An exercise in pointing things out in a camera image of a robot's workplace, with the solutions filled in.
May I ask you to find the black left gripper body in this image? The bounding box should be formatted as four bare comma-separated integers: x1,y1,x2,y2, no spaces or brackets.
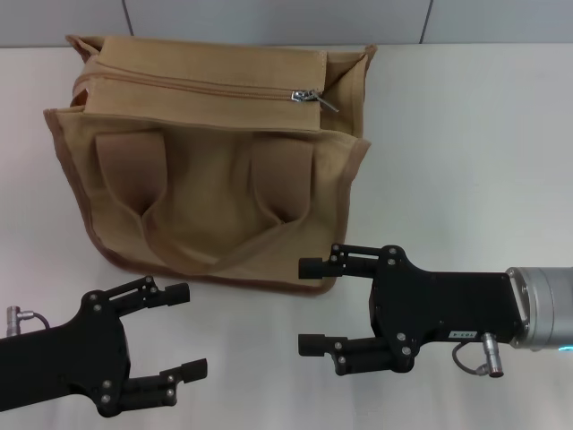
0,291,133,417

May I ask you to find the left gripper connector cable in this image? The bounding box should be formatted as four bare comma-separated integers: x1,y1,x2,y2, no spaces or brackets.
6,305,51,336

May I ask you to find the silver metal zipper pull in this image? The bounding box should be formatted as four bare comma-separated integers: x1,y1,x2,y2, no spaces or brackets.
291,88,340,116

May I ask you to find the gripper connector cable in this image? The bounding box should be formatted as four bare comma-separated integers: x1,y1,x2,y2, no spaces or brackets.
6,305,51,336
450,331,505,377

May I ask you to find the khaki canvas food bag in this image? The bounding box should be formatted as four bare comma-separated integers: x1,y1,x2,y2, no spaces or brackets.
43,34,378,297

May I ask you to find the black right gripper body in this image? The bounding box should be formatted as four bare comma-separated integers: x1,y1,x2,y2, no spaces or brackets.
366,245,529,375

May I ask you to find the right gripper connector cable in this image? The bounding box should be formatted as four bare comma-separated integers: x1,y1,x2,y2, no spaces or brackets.
450,331,505,377

